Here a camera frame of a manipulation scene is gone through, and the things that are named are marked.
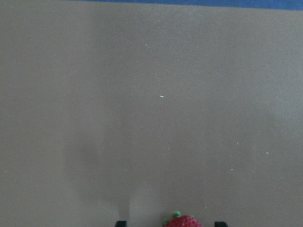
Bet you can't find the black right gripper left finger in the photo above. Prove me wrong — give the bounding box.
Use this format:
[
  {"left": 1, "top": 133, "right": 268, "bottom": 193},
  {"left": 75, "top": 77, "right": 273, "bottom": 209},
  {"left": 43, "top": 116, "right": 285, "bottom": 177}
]
[{"left": 115, "top": 220, "right": 127, "bottom": 227}]

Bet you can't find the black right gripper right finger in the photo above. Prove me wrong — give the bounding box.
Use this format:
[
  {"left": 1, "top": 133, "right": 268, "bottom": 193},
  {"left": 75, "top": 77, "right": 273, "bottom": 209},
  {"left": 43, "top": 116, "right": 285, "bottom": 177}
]
[{"left": 214, "top": 221, "right": 227, "bottom": 227}]

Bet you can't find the red strawberry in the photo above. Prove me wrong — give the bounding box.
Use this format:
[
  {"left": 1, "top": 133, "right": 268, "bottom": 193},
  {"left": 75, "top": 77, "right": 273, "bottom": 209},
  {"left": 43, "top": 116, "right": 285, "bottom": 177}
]
[{"left": 162, "top": 211, "right": 203, "bottom": 227}]

